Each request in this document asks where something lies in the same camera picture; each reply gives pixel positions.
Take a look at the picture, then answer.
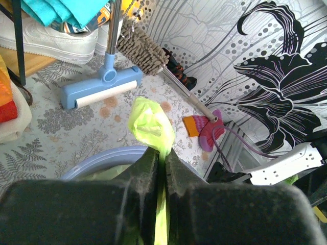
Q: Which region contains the black frame wooden shelf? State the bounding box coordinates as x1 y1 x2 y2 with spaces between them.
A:
1 1 56 86

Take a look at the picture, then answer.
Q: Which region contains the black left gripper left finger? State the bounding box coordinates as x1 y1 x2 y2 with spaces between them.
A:
1 148 159 244

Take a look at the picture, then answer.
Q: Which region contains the beige chenille mop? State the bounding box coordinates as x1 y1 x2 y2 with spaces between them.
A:
117 19 220 123

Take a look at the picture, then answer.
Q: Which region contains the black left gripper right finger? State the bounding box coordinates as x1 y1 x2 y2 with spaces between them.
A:
165 152 323 244

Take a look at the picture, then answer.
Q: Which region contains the black orange butterfly toy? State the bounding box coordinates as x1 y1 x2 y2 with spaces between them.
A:
162 48 197 91

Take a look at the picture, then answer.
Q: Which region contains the purple orange sock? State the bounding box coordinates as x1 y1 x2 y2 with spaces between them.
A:
182 109 225 152

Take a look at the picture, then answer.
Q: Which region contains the yellow duck plush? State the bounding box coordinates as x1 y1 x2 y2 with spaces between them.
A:
120 0 144 22

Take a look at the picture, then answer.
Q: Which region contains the teal folded cloth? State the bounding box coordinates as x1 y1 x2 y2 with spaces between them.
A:
21 0 111 28

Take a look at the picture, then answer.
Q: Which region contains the green trash bag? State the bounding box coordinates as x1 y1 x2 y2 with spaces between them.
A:
89 96 176 245

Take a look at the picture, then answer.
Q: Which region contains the blue trash bin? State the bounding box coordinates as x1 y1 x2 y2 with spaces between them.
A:
60 145 210 184

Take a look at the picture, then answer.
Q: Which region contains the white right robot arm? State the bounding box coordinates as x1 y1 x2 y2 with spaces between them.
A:
204 130 326 207

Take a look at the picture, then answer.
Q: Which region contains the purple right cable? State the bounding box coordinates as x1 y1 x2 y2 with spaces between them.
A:
212 125 279 174

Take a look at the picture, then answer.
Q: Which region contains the rainbow striped bag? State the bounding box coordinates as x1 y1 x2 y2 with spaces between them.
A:
1 59 32 143

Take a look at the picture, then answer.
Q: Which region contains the blue lint roller mop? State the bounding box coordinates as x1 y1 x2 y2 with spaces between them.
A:
60 1 143 109

